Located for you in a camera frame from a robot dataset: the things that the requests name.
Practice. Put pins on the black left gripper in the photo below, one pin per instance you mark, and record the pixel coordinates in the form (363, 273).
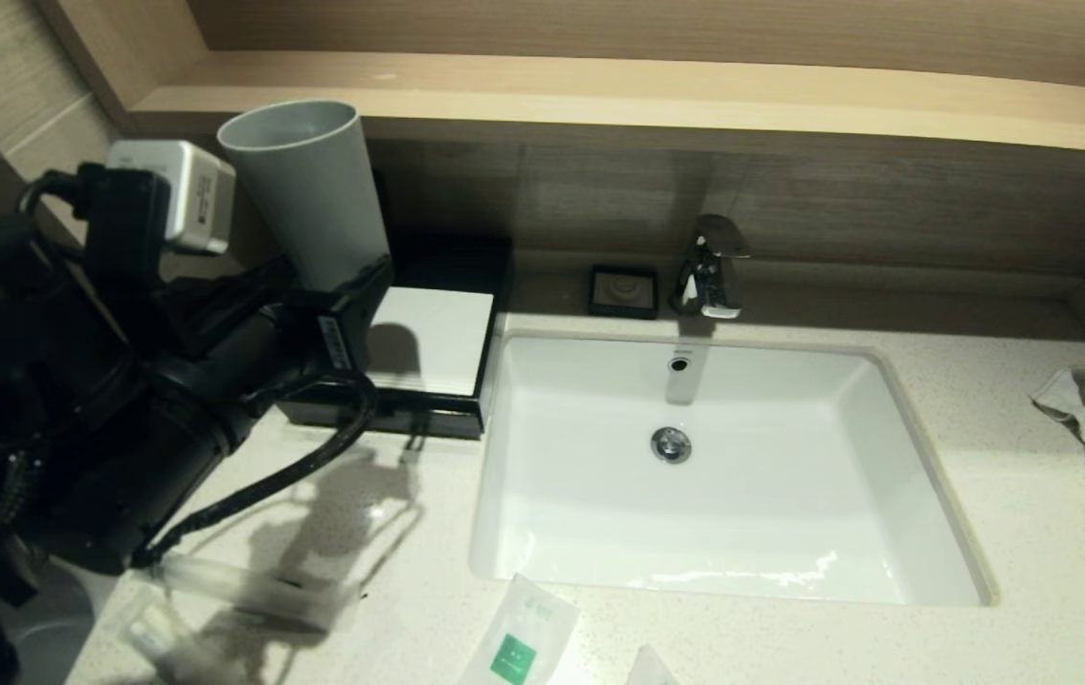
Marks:
(300, 352)

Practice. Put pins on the grey plastic cup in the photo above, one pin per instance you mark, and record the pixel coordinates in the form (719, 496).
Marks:
(309, 190)

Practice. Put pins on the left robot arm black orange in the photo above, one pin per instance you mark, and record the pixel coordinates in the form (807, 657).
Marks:
(76, 428)

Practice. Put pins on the black amenity box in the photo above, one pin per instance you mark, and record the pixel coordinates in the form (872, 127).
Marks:
(452, 262)

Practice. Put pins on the long clear toothbrush packet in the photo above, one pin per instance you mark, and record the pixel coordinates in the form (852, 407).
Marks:
(247, 590)

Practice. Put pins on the black soap dish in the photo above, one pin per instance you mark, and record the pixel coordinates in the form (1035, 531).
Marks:
(622, 290)

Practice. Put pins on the clear toothbrush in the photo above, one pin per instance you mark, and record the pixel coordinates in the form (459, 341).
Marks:
(171, 647)

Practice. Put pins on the chrome drain stopper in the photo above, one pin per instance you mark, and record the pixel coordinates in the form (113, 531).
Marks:
(671, 445)

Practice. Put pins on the chrome faucet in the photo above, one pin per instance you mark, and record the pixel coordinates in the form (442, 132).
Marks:
(709, 276)

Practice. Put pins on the white sachet with green square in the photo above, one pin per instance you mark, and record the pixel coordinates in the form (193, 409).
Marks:
(523, 637)

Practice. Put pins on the white sink basin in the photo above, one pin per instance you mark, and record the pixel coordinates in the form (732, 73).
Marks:
(742, 514)

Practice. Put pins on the small plain white sachet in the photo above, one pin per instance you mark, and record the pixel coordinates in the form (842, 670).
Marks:
(647, 669)

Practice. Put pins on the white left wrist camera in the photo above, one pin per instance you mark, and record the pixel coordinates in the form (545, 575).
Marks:
(186, 195)

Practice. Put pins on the wooden wall shelf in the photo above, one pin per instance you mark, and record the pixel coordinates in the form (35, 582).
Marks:
(695, 90)

